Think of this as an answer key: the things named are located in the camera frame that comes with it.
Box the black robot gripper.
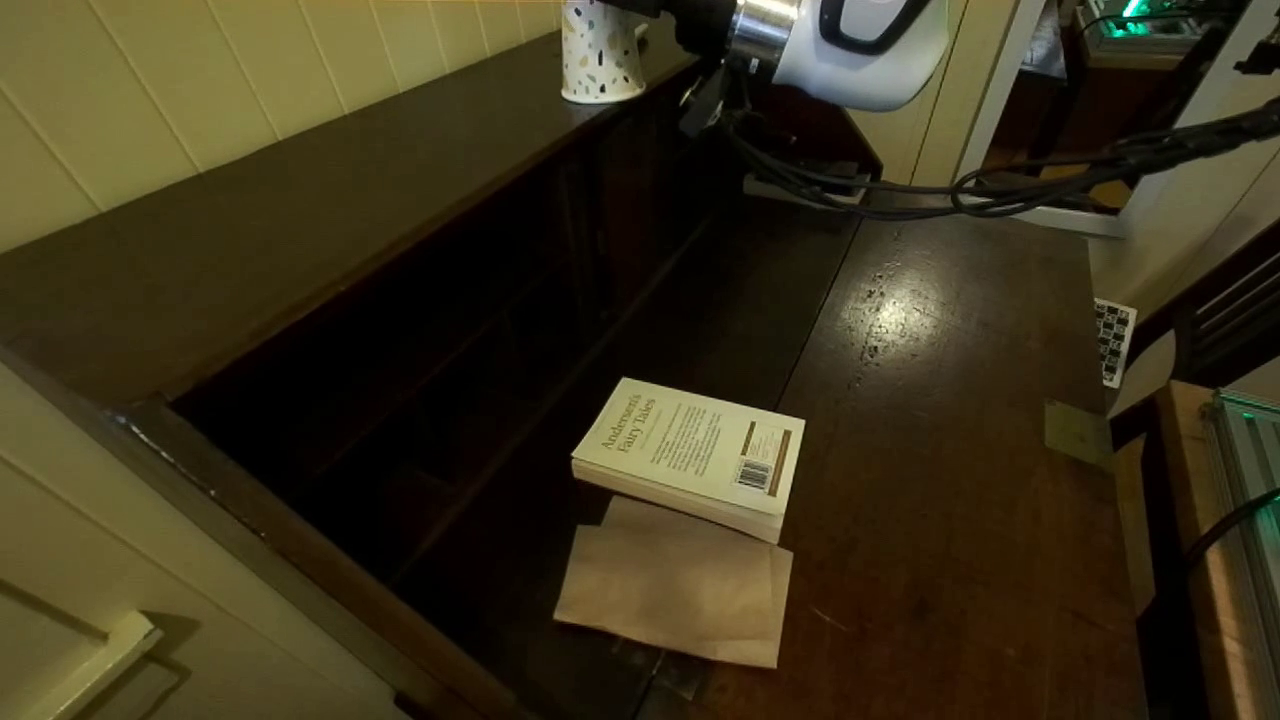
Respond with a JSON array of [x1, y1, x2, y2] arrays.
[[613, 0, 735, 56]]

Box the white dotted paper cup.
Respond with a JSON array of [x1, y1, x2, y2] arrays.
[[559, 0, 650, 109]]

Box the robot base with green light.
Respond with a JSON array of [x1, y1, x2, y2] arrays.
[[1214, 390, 1280, 720]]

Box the white paperback book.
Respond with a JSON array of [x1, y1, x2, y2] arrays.
[[573, 376, 805, 542]]

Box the dark wooden secretary desk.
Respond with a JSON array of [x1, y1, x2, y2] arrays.
[[0, 41, 1143, 720]]

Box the white perforated vent panel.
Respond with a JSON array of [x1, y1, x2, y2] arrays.
[[1092, 301, 1136, 387]]

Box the brown paper envelope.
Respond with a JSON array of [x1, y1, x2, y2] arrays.
[[553, 494, 793, 667]]

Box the small tan sticky note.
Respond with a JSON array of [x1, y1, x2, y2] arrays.
[[1045, 399, 1112, 472]]

